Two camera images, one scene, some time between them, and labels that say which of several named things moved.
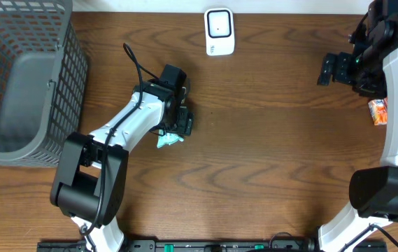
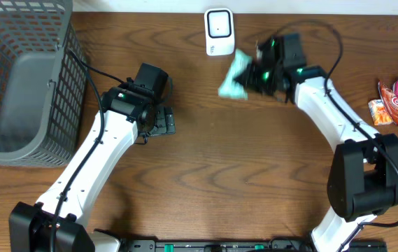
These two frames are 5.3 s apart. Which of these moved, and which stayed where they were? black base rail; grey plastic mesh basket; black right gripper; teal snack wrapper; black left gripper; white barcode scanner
Moved: teal snack wrapper; black left gripper; black right gripper
Stayed: grey plastic mesh basket; white barcode scanner; black base rail
